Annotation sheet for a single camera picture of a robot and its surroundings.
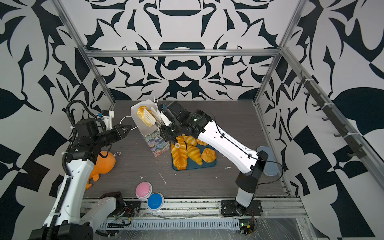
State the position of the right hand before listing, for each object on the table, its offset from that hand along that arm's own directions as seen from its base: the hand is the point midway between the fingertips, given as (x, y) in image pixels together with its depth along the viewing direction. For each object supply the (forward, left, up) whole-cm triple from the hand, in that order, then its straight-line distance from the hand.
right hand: (161, 133), depth 67 cm
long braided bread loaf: (+3, -5, -26) cm, 27 cm away
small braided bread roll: (+10, +11, +2) cm, 15 cm away
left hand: (+6, +16, -2) cm, 17 cm away
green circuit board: (-32, -38, -32) cm, 59 cm away
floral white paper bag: (+3, +6, -7) cm, 10 cm away
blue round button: (-22, +5, -27) cm, 36 cm away
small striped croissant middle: (+11, -11, -26) cm, 31 cm away
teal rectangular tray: (-3, -12, -30) cm, 33 cm away
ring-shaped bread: (+10, -18, -27) cm, 34 cm away
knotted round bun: (+1, -22, -27) cm, 35 cm away
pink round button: (-16, +13, -29) cm, 35 cm away
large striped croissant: (+3, -14, -26) cm, 29 cm away
